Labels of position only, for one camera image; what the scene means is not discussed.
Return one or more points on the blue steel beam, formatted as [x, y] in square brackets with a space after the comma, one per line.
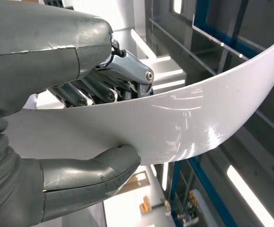
[201, 15]
[174, 178]

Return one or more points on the ceiling light strip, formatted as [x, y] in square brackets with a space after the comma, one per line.
[250, 194]

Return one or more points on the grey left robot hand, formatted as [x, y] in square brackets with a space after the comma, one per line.
[44, 47]

